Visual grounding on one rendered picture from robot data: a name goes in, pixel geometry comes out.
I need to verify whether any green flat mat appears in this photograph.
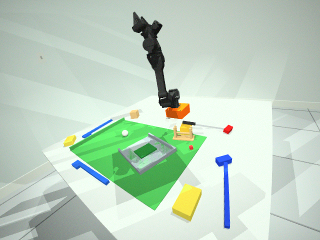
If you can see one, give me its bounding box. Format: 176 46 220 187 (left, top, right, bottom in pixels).
70 120 207 210

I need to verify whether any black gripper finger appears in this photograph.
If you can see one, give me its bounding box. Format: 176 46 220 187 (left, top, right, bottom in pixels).
140 16 152 28
133 11 141 26

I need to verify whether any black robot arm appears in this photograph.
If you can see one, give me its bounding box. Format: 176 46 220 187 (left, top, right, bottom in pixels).
142 20 181 108

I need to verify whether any white golf ball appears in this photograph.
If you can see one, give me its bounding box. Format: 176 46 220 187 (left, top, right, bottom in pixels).
122 130 128 137

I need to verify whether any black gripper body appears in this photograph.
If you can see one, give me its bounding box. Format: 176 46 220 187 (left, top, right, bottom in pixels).
132 20 157 40

